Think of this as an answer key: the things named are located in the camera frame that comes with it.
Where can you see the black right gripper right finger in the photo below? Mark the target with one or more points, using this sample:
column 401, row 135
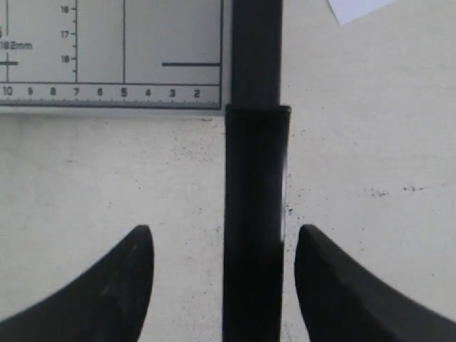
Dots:
column 340, row 300

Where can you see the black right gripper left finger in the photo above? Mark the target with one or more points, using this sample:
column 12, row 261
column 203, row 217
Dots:
column 107, row 302

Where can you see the black cutter blade arm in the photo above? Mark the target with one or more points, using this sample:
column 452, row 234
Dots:
column 256, row 142

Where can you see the white paper sheet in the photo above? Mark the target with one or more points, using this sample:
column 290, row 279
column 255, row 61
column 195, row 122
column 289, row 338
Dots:
column 346, row 11

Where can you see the grey paper cutter base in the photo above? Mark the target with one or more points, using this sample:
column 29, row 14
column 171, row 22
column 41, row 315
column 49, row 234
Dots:
column 126, row 58

